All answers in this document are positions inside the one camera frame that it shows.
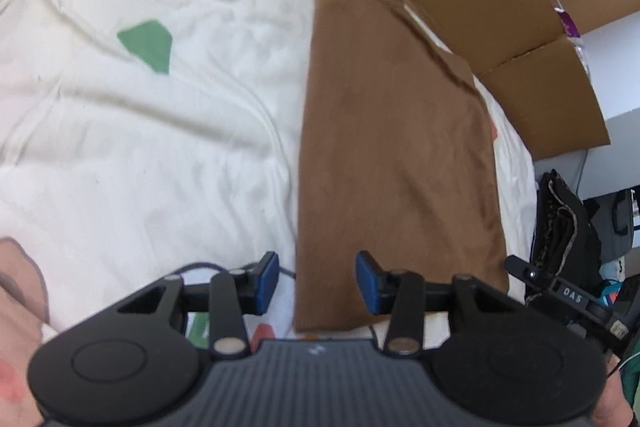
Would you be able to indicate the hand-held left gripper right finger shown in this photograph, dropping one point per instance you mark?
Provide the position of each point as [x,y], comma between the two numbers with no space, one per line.
[367,287]

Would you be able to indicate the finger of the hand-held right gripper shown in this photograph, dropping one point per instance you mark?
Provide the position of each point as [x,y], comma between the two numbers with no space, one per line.
[550,287]

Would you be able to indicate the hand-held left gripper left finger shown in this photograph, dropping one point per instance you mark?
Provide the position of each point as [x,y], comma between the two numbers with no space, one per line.
[268,282]

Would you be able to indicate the brown printed t-shirt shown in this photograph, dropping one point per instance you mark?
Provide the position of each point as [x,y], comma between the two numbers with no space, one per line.
[395,147]

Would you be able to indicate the person's right hand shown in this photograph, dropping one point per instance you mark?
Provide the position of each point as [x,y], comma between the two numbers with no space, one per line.
[615,387]

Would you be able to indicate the teal garment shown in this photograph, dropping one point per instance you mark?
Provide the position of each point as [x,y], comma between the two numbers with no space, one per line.
[617,292]

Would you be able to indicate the black folded garment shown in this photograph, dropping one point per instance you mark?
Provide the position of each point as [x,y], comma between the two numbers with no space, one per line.
[575,227]

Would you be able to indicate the grey bag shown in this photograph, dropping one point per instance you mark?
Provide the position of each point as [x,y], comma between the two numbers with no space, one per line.
[622,222]

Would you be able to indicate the cream printed bedsheet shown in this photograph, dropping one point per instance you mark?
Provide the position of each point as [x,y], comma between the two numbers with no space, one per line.
[150,132]

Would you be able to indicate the purple packet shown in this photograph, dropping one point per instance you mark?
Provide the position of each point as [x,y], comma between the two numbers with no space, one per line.
[567,22]

